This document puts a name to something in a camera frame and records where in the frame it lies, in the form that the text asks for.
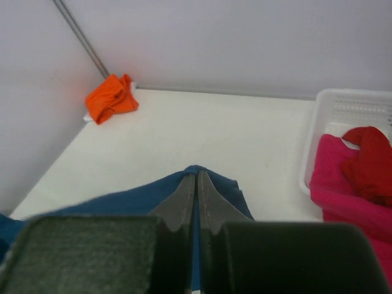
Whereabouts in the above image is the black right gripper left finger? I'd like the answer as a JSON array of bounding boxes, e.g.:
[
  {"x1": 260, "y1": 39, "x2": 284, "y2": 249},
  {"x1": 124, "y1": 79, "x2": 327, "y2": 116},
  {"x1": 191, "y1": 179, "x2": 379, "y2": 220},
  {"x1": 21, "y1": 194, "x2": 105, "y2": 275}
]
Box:
[{"x1": 149, "y1": 175, "x2": 195, "y2": 293}]

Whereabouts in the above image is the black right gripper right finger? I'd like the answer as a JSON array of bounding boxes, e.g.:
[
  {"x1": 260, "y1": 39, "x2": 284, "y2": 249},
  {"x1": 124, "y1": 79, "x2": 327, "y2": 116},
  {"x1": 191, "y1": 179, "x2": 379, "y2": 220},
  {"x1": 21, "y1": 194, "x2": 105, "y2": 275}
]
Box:
[{"x1": 197, "y1": 171, "x2": 242, "y2": 293}]

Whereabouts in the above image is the blue printed t shirt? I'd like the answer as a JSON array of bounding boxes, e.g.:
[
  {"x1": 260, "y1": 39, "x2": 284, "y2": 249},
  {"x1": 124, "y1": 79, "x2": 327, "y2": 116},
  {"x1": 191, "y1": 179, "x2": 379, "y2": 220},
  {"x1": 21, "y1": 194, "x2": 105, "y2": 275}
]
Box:
[{"x1": 1, "y1": 165, "x2": 254, "y2": 293}]

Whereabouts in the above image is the red t shirt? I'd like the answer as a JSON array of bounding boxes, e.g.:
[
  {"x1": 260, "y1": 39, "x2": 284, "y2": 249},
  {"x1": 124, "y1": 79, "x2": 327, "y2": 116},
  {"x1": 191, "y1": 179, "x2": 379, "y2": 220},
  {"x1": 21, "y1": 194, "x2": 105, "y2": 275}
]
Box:
[{"x1": 340, "y1": 126, "x2": 391, "y2": 207}]

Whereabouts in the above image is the orange folded t shirt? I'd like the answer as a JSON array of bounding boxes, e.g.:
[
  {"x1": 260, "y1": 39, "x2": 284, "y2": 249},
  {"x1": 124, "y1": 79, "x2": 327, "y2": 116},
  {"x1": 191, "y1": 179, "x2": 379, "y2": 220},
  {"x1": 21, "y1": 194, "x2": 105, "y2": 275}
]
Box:
[{"x1": 85, "y1": 74, "x2": 139, "y2": 125}]

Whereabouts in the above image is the pink t shirt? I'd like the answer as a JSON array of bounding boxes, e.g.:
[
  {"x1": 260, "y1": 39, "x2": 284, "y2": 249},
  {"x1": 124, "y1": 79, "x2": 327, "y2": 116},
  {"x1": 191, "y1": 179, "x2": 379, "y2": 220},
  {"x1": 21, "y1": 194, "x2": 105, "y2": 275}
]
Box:
[{"x1": 309, "y1": 134, "x2": 391, "y2": 284}]

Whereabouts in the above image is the white plastic basket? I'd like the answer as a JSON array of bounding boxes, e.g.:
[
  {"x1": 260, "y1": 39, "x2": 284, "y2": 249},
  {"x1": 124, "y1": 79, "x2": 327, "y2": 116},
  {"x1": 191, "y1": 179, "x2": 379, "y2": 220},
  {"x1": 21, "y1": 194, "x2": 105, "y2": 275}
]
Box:
[{"x1": 298, "y1": 89, "x2": 391, "y2": 195}]

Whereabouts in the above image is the left corner metal profile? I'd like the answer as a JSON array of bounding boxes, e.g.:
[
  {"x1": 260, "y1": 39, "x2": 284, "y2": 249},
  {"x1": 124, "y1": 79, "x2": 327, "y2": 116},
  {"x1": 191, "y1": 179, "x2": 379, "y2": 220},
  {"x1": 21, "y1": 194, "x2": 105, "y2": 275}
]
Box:
[{"x1": 52, "y1": 0, "x2": 110, "y2": 78}]

